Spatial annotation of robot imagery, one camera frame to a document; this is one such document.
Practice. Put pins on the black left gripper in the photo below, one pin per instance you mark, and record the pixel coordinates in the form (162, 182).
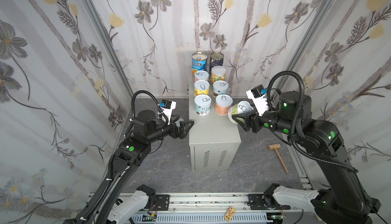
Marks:
(176, 129)

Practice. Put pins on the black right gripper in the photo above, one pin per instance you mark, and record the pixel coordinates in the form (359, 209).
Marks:
(252, 123)

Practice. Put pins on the white-lid green label can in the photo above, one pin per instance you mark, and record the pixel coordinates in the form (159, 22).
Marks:
(239, 108)

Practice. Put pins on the white-lid teal can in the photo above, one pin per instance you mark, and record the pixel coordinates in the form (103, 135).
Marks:
(202, 104)

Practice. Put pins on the white-lid grey can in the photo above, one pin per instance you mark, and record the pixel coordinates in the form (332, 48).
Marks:
(220, 87)

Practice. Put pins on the white-lid yellow can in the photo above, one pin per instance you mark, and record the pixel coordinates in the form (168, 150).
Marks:
(201, 87)

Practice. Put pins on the white-lid pink can front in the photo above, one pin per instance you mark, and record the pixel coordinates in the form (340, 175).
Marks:
(201, 75)

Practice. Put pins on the green orange label can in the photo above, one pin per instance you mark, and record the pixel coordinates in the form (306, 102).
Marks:
(218, 73)

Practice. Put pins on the dark can with gold lid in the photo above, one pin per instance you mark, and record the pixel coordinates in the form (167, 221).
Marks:
(216, 59)

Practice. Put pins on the blue label soup can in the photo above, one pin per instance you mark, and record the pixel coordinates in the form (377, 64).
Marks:
(199, 62)

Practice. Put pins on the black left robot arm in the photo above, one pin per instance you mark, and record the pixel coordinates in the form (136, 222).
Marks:
(146, 127)

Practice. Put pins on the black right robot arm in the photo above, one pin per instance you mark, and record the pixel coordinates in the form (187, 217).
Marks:
(345, 201)

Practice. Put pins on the grey metal cabinet box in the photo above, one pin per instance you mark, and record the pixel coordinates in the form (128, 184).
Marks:
(213, 140)

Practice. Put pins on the wooden mallet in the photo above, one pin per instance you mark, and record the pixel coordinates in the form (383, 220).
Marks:
(276, 148)

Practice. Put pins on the small orange tag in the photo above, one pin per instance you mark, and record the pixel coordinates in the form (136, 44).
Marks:
(229, 214)

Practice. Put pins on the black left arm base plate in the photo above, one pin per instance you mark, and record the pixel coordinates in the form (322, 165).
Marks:
(162, 202)

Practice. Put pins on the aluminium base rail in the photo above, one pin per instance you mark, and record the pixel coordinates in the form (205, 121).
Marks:
(201, 207)

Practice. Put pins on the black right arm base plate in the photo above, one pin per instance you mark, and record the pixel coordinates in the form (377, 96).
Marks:
(261, 202)

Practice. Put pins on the white cable duct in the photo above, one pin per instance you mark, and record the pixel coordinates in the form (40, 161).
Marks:
(202, 218)

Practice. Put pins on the aluminium corner wall post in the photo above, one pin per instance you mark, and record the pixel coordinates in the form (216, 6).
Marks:
(307, 29)

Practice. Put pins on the left corner wall post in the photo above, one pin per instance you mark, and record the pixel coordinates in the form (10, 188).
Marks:
(104, 36)

